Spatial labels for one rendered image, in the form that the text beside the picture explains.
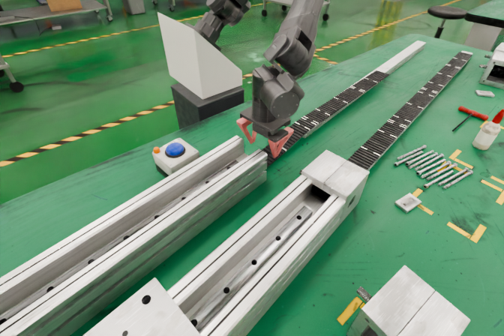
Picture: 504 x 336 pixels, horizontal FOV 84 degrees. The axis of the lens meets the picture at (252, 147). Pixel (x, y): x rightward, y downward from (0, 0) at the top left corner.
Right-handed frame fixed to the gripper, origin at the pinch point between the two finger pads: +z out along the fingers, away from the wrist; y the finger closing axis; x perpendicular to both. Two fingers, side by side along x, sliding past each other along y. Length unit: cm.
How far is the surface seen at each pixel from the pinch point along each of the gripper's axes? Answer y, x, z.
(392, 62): 0, 77, 2
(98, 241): -1.8, -39.3, -1.5
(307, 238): 23.7, -15.8, -3.8
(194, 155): -8.8, -14.3, -0.8
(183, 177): -2.2, -21.6, -3.7
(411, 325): 40.3, -17.5, -4.8
